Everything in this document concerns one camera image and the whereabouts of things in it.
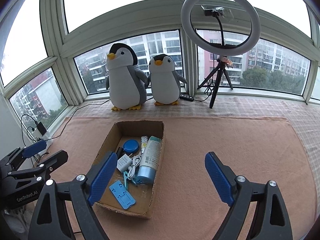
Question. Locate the blue plastic phone stand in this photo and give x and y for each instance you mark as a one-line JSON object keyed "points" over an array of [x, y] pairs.
{"points": [[121, 194]]}

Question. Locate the black cable remote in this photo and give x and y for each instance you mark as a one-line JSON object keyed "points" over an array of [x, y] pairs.
{"points": [[186, 97]]}

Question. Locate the small patterned tube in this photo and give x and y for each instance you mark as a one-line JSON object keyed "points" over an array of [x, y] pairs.
{"points": [[143, 143]]}

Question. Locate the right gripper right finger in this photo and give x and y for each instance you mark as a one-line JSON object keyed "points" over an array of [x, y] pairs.
{"points": [[270, 219]]}

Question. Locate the white USB wall charger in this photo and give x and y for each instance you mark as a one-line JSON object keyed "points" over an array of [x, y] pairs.
{"points": [[123, 163]]}

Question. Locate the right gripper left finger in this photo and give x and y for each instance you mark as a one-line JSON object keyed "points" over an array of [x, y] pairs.
{"points": [[50, 219]]}

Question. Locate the round blue disc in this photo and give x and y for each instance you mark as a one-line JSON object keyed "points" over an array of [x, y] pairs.
{"points": [[131, 146]]}

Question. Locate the black tripod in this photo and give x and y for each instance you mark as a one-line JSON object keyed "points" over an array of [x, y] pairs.
{"points": [[220, 69]]}

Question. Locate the brown cardboard box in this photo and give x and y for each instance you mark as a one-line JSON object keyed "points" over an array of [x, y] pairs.
{"points": [[144, 194]]}

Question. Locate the white ring light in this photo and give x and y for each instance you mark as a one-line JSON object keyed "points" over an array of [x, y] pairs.
{"points": [[222, 49]]}

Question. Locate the black power adapter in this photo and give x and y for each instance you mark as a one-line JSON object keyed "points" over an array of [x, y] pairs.
{"points": [[40, 126]]}

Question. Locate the large plush penguin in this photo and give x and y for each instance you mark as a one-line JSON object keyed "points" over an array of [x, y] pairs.
{"points": [[126, 83]]}

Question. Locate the white power strip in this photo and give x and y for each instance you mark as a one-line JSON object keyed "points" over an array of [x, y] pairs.
{"points": [[38, 136]]}

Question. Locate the small plush penguin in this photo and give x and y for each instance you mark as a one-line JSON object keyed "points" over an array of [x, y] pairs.
{"points": [[164, 80]]}

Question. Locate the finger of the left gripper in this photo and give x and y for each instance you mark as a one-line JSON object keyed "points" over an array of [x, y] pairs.
{"points": [[34, 149], [47, 163]]}

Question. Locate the teal plastic clothespin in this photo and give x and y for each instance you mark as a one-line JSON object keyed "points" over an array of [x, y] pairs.
{"points": [[127, 180]]}

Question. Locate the phone holder clamp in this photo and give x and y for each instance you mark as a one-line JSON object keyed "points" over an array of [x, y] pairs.
{"points": [[210, 10]]}

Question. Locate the white tube with blue cap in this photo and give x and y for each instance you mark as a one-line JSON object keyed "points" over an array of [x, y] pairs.
{"points": [[150, 160]]}

